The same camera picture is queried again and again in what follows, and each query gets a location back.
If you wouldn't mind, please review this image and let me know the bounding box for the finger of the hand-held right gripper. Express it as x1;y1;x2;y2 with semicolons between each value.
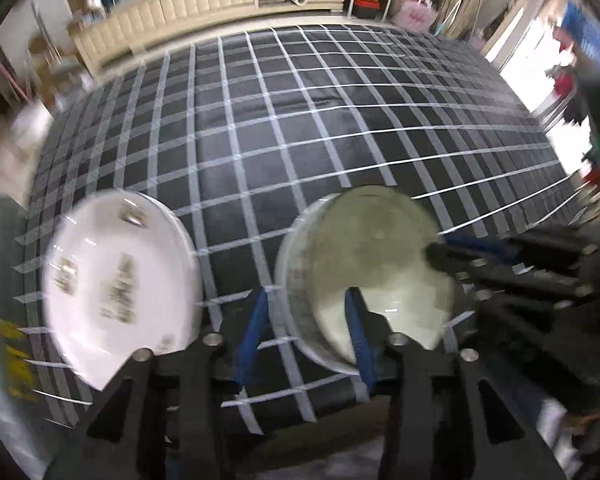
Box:
444;221;600;262
423;241;597;308

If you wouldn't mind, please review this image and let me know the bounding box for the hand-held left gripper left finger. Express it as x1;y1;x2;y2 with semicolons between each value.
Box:
45;289;271;480

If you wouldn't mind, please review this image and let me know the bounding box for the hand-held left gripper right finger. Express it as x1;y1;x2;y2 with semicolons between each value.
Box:
343;286;567;480

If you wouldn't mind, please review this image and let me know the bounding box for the white bowl with dark pattern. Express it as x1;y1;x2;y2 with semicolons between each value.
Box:
273;184;459;377

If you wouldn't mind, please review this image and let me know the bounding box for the large white plate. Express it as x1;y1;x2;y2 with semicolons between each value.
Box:
41;190;204;391

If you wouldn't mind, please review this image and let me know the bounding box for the black white checked tablecloth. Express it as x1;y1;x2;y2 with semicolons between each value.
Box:
14;24;600;436

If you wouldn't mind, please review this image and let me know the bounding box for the pink bag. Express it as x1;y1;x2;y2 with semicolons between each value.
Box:
394;0;437;37

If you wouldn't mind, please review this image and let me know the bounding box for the grey chair cover crown print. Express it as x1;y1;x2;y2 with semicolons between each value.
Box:
0;200;88;476

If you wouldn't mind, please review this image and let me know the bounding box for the cream tufted long cabinet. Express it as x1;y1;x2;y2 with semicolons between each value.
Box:
69;0;355;78

